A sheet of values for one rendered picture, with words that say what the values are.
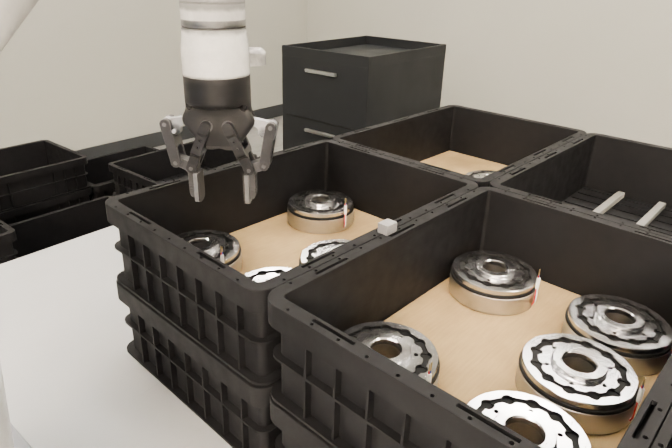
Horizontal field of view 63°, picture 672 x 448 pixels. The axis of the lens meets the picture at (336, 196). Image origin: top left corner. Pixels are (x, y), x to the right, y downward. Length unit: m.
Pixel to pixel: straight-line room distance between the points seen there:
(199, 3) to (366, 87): 1.57
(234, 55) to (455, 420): 0.42
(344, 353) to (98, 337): 0.51
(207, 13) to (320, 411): 0.40
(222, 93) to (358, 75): 1.56
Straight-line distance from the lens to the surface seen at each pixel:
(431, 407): 0.40
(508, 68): 4.09
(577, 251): 0.74
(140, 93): 4.01
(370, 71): 2.14
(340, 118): 2.24
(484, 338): 0.64
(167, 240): 0.60
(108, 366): 0.83
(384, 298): 0.63
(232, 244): 0.73
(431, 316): 0.66
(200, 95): 0.63
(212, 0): 0.61
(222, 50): 0.61
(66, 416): 0.77
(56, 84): 3.73
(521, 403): 0.52
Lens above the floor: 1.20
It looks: 22 degrees down
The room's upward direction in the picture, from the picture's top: 2 degrees clockwise
